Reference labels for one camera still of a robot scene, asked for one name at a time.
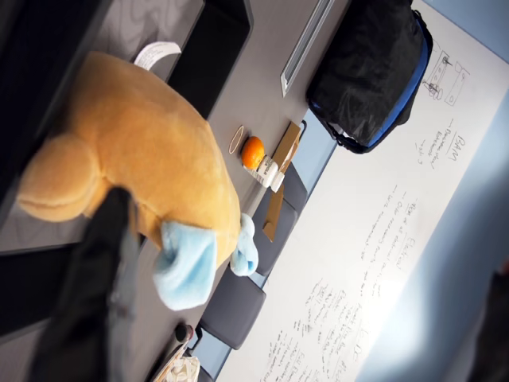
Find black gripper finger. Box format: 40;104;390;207
27;186;148;382

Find tan plush toy blue feet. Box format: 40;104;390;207
17;41;259;311

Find small brown bottle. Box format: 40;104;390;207
174;322;196;343

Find crumpled white wrapper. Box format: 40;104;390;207
153;337;202;382

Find brown cardboard box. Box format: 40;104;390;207
262;181;287;243
274;121;303;176

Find white pill bottle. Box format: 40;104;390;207
245;154;286;190

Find orange mandarin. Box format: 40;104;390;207
240;135;266;167

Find black plastic tray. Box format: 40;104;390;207
0;0;255;339

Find grey wave-pattern liner mat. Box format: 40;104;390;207
0;0;210;255

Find whiteboard with handwriting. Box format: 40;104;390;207
220;0;509;382

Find black bag blue trim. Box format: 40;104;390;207
305;0;434;154

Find thin rubber band ring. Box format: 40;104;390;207
227;126;244;154

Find silver table cable slot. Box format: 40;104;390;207
280;0;335;97

